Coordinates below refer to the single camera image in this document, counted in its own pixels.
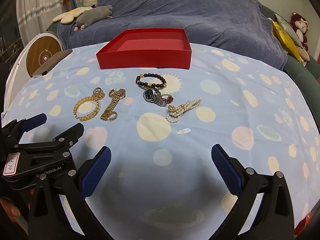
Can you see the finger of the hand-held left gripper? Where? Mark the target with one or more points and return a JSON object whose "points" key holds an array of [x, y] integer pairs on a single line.
{"points": [[36, 120], [71, 133]]}

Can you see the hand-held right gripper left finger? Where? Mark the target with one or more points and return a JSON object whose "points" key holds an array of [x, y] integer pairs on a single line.
{"points": [[96, 172]]}

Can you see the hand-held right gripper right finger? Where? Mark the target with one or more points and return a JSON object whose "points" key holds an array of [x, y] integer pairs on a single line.
{"points": [[226, 170]]}

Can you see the gold watch band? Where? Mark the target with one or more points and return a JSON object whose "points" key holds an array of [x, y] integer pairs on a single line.
{"points": [[111, 105]]}

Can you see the small metal earring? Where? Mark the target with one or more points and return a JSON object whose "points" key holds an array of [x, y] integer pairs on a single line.
{"points": [[97, 92]]}

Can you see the white pearl strand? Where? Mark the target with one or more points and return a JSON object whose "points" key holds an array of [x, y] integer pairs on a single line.
{"points": [[186, 106]]}

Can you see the silver wrist watch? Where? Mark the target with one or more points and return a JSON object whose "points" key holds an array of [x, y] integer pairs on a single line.
{"points": [[150, 94]]}

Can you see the red cardboard box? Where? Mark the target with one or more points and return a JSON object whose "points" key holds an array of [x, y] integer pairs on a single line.
{"points": [[145, 60]]}

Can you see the light blue printed tablecloth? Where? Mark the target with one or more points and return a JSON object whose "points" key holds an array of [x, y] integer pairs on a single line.
{"points": [[190, 142]]}

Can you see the grey flat case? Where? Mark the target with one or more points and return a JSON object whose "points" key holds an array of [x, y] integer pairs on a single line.
{"points": [[52, 62]]}

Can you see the white appliance with wooden disc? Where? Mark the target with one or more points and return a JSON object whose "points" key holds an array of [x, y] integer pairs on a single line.
{"points": [[40, 55]]}

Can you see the cream flower cushion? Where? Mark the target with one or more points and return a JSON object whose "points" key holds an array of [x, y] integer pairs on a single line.
{"points": [[67, 16]]}

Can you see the white curtain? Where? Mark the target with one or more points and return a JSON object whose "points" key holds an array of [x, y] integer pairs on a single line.
{"points": [[32, 5]]}

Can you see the grey plush toy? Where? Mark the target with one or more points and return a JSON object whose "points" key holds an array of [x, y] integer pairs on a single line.
{"points": [[92, 16]]}

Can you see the green sofa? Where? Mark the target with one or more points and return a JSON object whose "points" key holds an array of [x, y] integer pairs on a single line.
{"points": [[302, 77]]}

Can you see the yellow cushion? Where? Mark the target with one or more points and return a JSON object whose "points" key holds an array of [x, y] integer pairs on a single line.
{"points": [[285, 38]]}

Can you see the pale patterned cushion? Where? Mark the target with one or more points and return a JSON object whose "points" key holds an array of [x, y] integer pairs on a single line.
{"points": [[287, 26]]}

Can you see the red monkey plush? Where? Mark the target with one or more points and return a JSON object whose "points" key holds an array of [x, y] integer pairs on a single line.
{"points": [[300, 25]]}

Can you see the blue blanket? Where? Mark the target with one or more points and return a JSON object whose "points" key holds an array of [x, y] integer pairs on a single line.
{"points": [[187, 10]]}

